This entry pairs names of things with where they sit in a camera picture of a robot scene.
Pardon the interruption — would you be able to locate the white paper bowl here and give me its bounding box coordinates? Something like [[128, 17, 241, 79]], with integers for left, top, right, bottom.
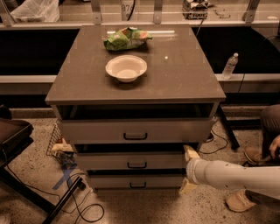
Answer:
[[105, 55, 147, 82]]

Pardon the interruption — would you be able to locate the white plastic bag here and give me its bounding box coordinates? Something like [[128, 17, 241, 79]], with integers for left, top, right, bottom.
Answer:
[[10, 0, 60, 23]]

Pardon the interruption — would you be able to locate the green chip bag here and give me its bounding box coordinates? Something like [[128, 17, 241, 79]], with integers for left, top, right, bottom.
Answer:
[[103, 27, 152, 51]]

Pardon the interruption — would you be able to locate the black metal table leg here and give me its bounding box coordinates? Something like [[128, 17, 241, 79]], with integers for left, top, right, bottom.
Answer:
[[217, 106, 240, 151]]

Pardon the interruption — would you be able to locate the grey drawer cabinet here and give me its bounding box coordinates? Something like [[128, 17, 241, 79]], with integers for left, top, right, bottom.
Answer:
[[45, 24, 225, 178]]

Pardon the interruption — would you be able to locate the black cable right floor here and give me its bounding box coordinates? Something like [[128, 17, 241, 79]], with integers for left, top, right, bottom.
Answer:
[[199, 120, 229, 155]]

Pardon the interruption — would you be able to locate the wire basket with snacks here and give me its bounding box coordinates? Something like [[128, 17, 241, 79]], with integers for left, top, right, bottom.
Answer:
[[46, 124, 76, 165]]

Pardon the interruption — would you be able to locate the black cart left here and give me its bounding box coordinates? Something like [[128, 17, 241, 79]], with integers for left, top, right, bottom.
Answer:
[[0, 104, 82, 224]]

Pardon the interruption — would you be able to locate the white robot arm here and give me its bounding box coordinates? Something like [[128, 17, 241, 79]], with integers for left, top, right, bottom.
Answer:
[[180, 145, 280, 200]]

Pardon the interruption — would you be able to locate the box on back shelf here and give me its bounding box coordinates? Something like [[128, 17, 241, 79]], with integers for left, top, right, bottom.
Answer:
[[182, 0, 209, 20]]

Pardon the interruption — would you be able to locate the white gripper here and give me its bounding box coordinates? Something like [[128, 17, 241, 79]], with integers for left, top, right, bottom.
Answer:
[[179, 145, 208, 194]]

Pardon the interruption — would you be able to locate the grey drawer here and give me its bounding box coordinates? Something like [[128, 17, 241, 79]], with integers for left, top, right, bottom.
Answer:
[[87, 175, 184, 190], [58, 119, 214, 144], [74, 151, 186, 170]]

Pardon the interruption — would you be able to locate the clear plastic water bottle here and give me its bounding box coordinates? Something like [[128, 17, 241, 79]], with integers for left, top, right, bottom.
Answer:
[[222, 52, 239, 80]]

